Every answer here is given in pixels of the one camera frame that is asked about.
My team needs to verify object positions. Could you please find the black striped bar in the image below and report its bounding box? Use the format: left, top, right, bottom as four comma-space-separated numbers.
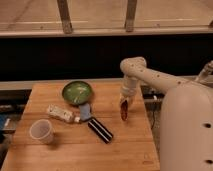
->
88, 117, 113, 144

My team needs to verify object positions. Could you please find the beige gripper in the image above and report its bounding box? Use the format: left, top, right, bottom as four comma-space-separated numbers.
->
119, 87, 136, 112

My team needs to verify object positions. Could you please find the blue sponge block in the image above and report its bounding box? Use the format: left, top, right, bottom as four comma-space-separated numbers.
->
79, 103, 91, 121

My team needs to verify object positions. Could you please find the wooden chair leg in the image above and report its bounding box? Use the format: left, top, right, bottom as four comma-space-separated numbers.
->
57, 0, 72, 34
124, 0, 137, 32

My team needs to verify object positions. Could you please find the translucent white plastic cup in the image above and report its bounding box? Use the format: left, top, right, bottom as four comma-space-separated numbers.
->
29, 119, 54, 144

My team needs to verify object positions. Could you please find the white tube package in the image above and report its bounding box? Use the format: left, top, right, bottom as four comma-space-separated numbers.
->
47, 105, 80, 123

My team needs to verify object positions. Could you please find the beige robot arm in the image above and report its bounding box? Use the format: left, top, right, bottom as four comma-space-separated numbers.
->
120, 57, 213, 171

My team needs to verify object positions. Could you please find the left wooden chair leg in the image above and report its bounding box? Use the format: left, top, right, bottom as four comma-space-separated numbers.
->
57, 0, 72, 34

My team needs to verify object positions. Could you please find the right wooden chair leg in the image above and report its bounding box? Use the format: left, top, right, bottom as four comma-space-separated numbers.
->
124, 0, 137, 32

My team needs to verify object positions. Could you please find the green bowl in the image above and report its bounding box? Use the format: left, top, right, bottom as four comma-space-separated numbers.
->
62, 81, 93, 106

